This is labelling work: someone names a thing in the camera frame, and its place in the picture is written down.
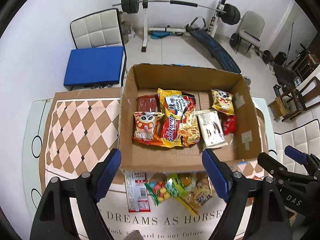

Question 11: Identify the black blue sit-up bench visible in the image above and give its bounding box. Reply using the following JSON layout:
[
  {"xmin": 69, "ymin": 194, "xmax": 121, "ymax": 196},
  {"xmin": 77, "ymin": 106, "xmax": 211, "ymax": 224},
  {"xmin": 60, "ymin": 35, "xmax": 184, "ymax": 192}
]
[{"xmin": 185, "ymin": 17, "xmax": 241, "ymax": 74}]

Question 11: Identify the orange jelly cup pack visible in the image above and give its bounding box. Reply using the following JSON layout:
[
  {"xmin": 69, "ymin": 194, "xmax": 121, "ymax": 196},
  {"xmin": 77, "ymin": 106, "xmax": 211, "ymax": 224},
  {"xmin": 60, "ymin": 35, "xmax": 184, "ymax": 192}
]
[{"xmin": 178, "ymin": 173, "xmax": 196, "ymax": 191}]

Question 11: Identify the yellow egg biscuit bag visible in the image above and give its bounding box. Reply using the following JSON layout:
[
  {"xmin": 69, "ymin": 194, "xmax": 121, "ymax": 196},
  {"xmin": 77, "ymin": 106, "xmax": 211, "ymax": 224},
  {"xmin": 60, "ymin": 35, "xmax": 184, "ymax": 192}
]
[{"xmin": 175, "ymin": 174, "xmax": 216, "ymax": 217}]

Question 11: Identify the open cardboard box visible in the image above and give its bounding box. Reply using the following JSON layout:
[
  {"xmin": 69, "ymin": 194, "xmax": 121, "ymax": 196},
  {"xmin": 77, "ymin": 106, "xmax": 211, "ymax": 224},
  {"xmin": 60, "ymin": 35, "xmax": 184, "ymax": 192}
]
[{"xmin": 119, "ymin": 64, "xmax": 267, "ymax": 172}]

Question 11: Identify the small red snack packet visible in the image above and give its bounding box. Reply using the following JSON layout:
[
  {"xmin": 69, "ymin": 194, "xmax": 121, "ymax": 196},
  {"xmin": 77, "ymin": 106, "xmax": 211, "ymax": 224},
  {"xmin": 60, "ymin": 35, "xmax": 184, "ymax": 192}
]
[{"xmin": 222, "ymin": 115, "xmax": 236, "ymax": 135}]

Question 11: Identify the dark wooden chair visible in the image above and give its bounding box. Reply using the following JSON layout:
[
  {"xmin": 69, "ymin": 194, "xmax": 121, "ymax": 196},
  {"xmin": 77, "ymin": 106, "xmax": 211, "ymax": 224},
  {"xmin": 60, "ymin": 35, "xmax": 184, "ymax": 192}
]
[{"xmin": 280, "ymin": 76, "xmax": 319, "ymax": 122}]

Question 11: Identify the green gumball candy bag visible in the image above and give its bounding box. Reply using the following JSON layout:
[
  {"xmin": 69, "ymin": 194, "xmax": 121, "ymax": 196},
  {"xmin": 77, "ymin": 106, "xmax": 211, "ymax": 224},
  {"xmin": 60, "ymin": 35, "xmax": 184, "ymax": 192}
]
[{"xmin": 144, "ymin": 173, "xmax": 187, "ymax": 206}]

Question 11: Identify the white red long packet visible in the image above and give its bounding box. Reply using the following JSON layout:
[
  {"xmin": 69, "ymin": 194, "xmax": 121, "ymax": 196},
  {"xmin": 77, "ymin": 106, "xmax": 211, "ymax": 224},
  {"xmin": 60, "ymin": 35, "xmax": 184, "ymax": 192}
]
[{"xmin": 124, "ymin": 171, "xmax": 151, "ymax": 212}]

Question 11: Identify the dark red snack packet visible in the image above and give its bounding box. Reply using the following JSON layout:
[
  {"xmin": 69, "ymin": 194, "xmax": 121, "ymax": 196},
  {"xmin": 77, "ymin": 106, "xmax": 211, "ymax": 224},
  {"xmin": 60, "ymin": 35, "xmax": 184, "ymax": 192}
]
[{"xmin": 137, "ymin": 94, "xmax": 159, "ymax": 112}]

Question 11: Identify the grey folding chair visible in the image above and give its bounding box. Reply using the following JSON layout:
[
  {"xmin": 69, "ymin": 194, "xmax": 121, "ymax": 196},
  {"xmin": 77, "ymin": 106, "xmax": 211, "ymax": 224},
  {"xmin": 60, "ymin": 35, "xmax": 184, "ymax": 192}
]
[{"xmin": 229, "ymin": 11, "xmax": 265, "ymax": 53}]

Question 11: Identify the yellow panda snack bag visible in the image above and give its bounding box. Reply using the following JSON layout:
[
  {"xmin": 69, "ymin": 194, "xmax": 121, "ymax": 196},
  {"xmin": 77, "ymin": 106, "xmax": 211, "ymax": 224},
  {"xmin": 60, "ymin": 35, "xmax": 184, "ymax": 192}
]
[{"xmin": 211, "ymin": 89, "xmax": 234, "ymax": 115}]

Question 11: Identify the orange panda snack bag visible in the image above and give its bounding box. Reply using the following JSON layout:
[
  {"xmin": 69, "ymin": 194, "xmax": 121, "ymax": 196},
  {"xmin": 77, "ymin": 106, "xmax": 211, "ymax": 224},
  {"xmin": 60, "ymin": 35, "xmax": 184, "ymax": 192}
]
[{"xmin": 132, "ymin": 112, "xmax": 164, "ymax": 146}]

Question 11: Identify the checkered printed tablecloth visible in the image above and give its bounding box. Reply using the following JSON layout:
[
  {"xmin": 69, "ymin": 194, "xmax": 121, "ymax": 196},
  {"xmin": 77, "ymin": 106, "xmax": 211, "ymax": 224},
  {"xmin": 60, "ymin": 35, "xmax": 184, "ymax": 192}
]
[{"xmin": 38, "ymin": 87, "xmax": 270, "ymax": 240}]

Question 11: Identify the white padded chair right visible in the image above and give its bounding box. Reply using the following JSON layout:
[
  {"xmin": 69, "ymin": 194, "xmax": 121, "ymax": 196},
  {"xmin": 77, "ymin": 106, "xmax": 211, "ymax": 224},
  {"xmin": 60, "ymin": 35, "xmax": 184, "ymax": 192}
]
[{"xmin": 274, "ymin": 119, "xmax": 320, "ymax": 175}]

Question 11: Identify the yellow instant noodle packet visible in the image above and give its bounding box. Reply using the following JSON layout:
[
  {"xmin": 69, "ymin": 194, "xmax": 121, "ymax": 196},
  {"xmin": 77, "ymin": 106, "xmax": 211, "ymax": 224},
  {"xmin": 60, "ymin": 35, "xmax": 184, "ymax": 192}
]
[{"xmin": 157, "ymin": 88, "xmax": 200, "ymax": 148}]

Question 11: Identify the white chocolate wafer packet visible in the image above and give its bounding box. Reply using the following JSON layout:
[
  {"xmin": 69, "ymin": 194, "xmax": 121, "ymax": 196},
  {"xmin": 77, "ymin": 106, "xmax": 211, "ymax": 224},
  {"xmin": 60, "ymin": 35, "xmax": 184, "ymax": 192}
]
[{"xmin": 196, "ymin": 110, "xmax": 228, "ymax": 148}]

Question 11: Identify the barbell with black plates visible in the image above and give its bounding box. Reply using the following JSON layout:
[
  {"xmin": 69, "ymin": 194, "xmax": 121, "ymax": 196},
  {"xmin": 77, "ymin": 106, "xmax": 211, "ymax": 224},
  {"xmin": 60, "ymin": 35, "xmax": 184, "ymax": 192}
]
[{"xmin": 112, "ymin": 0, "xmax": 241, "ymax": 25}]

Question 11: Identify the white chair with blue cushion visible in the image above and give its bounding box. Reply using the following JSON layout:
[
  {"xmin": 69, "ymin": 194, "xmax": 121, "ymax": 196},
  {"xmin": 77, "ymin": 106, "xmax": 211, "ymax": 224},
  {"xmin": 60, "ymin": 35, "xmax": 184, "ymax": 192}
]
[{"xmin": 63, "ymin": 8, "xmax": 127, "ymax": 90}]

